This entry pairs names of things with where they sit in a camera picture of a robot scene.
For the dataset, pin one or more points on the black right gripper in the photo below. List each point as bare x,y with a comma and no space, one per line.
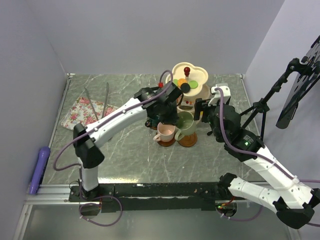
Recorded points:
202,106

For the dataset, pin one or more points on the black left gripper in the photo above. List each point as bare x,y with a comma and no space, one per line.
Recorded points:
171,119

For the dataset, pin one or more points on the dark green teacup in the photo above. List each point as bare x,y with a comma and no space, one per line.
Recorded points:
155,119

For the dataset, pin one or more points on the white toy cake slice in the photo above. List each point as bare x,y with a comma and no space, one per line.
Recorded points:
186,105

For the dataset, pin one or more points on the light green teacup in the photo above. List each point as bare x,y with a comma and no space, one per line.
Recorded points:
185,125

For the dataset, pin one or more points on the pink teacup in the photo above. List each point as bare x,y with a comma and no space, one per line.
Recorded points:
165,133

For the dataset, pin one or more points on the black sandwich cookie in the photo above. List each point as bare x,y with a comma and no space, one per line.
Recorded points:
185,87

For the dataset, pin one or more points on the brown wooden coaster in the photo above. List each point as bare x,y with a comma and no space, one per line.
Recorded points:
167,144
188,141
150,124

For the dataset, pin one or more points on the metal fork tongs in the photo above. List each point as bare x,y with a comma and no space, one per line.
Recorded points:
103,105

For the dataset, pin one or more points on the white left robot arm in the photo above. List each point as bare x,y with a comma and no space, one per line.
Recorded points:
89,139

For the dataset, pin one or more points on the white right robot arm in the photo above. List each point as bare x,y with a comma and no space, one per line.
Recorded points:
290,199

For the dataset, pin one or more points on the cream three-tier cake stand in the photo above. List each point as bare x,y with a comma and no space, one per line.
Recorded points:
186,70

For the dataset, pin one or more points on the floral serving tray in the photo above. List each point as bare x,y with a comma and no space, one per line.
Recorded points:
81,112

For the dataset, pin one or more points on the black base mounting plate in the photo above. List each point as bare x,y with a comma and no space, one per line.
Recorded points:
153,196

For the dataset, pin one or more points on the black tripod stand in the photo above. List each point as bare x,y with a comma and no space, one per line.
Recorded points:
259,107

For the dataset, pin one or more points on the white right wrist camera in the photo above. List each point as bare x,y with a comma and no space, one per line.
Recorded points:
216,94

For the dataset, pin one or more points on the purple handle tool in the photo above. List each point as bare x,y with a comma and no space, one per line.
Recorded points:
43,156

